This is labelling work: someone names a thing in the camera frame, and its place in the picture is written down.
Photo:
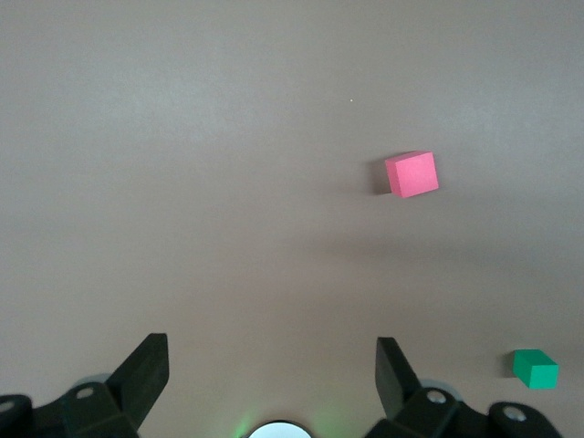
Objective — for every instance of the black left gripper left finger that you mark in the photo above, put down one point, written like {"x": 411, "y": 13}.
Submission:
{"x": 137, "y": 378}

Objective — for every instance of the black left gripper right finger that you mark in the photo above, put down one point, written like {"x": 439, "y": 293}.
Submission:
{"x": 397, "y": 383}

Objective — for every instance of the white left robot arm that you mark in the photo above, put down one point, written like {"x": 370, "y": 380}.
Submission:
{"x": 279, "y": 431}

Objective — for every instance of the green foam cube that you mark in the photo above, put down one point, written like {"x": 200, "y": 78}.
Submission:
{"x": 538, "y": 372}

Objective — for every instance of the pink foam cube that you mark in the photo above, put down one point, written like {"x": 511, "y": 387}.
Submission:
{"x": 413, "y": 175}

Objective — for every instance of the brown table cloth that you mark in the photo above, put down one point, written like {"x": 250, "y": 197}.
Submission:
{"x": 182, "y": 159}

